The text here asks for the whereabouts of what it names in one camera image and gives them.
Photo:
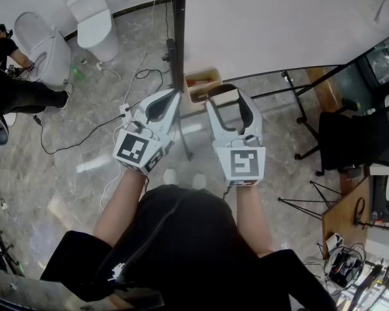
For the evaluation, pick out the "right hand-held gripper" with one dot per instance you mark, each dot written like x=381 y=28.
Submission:
x=243 y=164

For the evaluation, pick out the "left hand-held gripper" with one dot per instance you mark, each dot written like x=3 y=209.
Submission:
x=131 y=151

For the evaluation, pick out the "small white block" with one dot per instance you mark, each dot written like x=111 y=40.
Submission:
x=225 y=97

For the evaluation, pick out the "person's right forearm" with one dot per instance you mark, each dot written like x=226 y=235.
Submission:
x=254 y=222

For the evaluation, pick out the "person's left forearm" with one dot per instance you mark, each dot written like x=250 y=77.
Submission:
x=120 y=212

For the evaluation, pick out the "white table top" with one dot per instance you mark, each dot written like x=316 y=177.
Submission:
x=262 y=21

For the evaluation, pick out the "white power strip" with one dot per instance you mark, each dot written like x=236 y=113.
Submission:
x=124 y=110

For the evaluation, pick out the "wooden marker tray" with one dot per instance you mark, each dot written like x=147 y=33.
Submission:
x=196 y=96

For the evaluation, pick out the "person's left white shoe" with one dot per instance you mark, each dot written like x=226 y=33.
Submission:
x=170 y=176

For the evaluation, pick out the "person's white shoe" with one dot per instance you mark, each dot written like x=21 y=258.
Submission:
x=170 y=176
x=199 y=180

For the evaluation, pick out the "person's right white shoe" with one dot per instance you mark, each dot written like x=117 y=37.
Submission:
x=199 y=180

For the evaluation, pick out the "green plastic bottle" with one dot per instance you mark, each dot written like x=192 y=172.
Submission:
x=78 y=73

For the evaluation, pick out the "white toilet with tank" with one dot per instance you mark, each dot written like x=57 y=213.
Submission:
x=95 y=28

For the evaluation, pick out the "black office chair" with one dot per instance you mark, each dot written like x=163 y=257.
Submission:
x=350 y=141

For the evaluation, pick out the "white toilet with raised lid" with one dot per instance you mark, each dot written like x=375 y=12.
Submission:
x=58 y=57

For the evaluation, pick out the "person's black clothing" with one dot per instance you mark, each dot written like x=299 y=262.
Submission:
x=181 y=254

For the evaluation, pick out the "wooden side table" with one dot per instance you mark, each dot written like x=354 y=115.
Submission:
x=340 y=219

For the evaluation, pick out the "white wall charger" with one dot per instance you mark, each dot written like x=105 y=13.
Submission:
x=4 y=206

